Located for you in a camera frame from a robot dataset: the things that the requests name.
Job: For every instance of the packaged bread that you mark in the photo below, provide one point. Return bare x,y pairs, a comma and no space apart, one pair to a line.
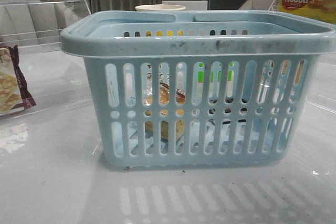
164,96

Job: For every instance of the tissue pack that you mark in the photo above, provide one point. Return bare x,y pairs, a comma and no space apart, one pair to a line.
227,111

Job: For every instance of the light blue plastic basket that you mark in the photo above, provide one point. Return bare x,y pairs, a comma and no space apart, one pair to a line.
267,58

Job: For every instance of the cream paper cup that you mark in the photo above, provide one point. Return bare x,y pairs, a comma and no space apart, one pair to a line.
159,7

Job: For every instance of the clear acrylic stand right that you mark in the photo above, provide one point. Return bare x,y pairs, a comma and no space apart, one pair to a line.
274,6

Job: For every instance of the brown cracker snack package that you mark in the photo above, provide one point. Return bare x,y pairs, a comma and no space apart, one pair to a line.
15,96

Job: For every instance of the clear acrylic shelf left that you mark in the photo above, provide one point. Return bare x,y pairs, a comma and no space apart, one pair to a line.
35,26

